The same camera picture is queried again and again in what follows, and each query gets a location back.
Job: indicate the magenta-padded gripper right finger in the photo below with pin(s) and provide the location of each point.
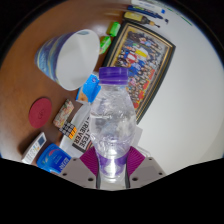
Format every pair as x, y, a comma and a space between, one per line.
148, 170

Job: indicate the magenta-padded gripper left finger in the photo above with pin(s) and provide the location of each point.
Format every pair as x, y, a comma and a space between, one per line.
75, 170

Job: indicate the clear purple-capped water bottle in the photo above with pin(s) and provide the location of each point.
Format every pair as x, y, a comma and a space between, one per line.
111, 123

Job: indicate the blue detergent bottle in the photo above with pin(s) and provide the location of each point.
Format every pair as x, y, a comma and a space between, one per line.
53, 159

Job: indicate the small puzzle cube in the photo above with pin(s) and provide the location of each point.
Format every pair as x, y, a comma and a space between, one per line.
68, 130

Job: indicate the white remote control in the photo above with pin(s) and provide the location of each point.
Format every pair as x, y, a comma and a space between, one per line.
34, 148

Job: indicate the small floral patterned box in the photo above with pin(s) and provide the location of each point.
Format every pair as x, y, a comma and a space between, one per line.
63, 113

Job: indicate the flat round red coaster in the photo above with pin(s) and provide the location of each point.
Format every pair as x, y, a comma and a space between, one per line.
40, 112

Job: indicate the blue patterned paper cup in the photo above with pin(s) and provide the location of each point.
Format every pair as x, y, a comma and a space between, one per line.
75, 60

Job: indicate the dark-framed group photo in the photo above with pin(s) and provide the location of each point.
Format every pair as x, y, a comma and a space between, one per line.
143, 56

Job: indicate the yellow-labelled dark pump bottle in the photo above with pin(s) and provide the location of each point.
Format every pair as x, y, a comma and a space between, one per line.
135, 16

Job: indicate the white bottle with blue cap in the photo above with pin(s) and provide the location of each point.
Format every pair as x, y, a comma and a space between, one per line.
146, 4

